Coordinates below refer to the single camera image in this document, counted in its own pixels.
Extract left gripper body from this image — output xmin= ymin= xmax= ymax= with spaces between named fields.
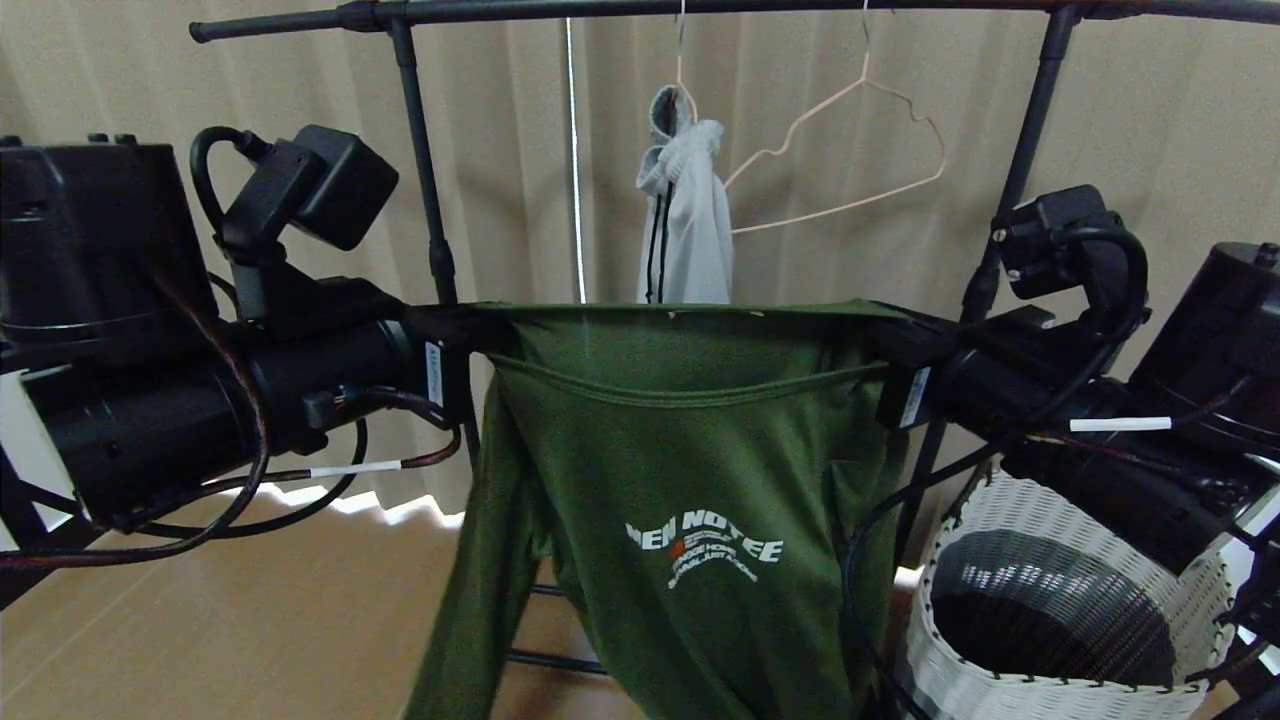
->
xmin=240 ymin=280 xmax=478 ymax=459

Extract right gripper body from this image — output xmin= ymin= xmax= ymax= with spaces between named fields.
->
xmin=875 ymin=305 xmax=1066 ymax=441

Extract green garment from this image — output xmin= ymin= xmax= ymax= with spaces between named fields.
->
xmin=405 ymin=300 xmax=913 ymax=720

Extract pale grey shorts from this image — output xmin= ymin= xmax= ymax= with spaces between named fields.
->
xmin=636 ymin=85 xmax=736 ymax=306

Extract pink clothes hanger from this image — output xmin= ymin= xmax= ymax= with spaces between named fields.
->
xmin=722 ymin=0 xmax=948 ymax=236
xmin=672 ymin=0 xmax=701 ymax=126

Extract white laundry basket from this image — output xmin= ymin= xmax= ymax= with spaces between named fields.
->
xmin=895 ymin=465 xmax=1236 ymax=720

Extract black clothes rack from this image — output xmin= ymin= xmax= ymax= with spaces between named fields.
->
xmin=190 ymin=0 xmax=1280 ymax=720

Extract beige curtain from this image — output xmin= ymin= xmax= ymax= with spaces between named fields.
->
xmin=0 ymin=0 xmax=1280 ymax=541

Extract black cable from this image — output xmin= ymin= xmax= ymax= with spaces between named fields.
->
xmin=130 ymin=125 xmax=371 ymax=543
xmin=843 ymin=225 xmax=1151 ymax=720

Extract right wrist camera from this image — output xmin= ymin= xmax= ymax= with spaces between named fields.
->
xmin=993 ymin=185 xmax=1151 ymax=301

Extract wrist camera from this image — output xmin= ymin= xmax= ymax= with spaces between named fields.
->
xmin=218 ymin=125 xmax=401 ymax=263
xmin=993 ymin=185 xmax=1151 ymax=301

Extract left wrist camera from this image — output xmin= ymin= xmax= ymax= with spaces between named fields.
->
xmin=218 ymin=125 xmax=401 ymax=263

